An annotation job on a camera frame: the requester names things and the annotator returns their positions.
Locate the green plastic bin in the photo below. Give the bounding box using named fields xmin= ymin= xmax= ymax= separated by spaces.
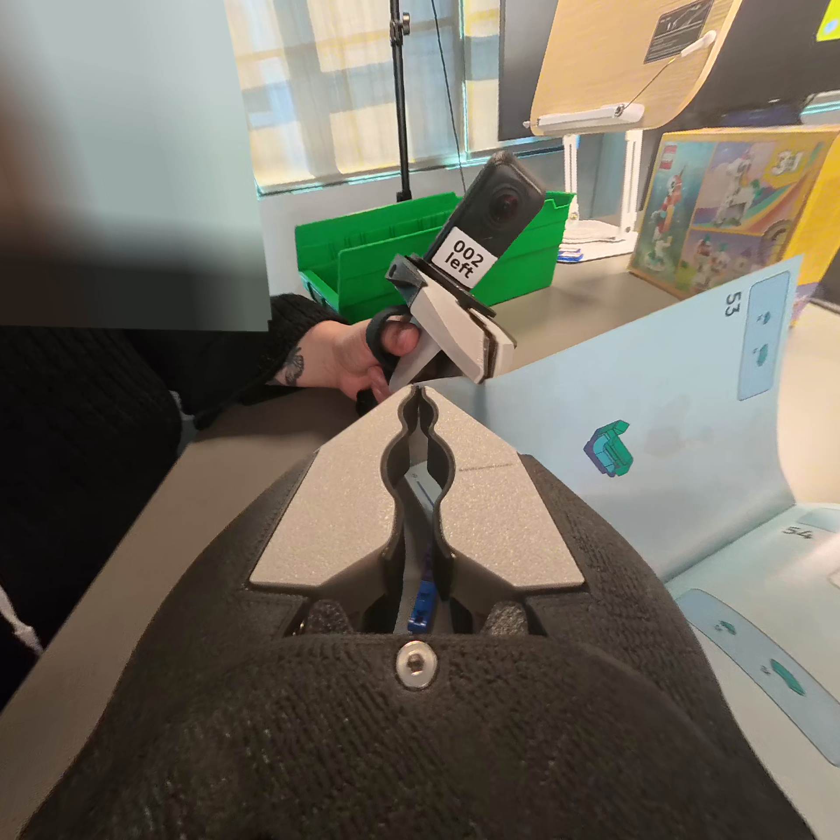
xmin=294 ymin=190 xmax=577 ymax=324

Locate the light blue instruction booklet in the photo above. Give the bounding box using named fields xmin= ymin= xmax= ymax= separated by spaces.
xmin=406 ymin=255 xmax=840 ymax=770

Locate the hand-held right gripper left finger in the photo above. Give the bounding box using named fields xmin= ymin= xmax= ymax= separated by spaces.
xmin=248 ymin=384 xmax=421 ymax=632

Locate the wooden book stand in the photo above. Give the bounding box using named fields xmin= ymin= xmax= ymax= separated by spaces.
xmin=523 ymin=0 xmax=746 ymax=240

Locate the black stand pole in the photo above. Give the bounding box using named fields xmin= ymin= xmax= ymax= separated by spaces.
xmin=387 ymin=0 xmax=413 ymax=204

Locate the person's left hand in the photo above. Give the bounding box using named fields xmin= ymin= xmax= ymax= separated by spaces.
xmin=276 ymin=315 xmax=422 ymax=408

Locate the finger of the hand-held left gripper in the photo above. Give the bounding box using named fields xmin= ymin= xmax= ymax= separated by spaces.
xmin=412 ymin=284 xmax=492 ymax=386
xmin=484 ymin=320 xmax=517 ymax=383

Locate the blue purple toy brick assembly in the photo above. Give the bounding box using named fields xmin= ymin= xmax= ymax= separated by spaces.
xmin=407 ymin=545 xmax=439 ymax=634

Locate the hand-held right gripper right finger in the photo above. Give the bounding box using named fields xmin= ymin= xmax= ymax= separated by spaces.
xmin=420 ymin=384 xmax=587 ymax=632

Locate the colourful toy set box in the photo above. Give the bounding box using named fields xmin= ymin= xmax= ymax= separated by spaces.
xmin=629 ymin=126 xmax=840 ymax=326

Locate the white cord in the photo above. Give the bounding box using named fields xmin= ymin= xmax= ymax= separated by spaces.
xmin=0 ymin=584 xmax=43 ymax=654

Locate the person's left forearm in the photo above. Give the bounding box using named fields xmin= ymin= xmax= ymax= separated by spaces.
xmin=177 ymin=293 xmax=350 ymax=431

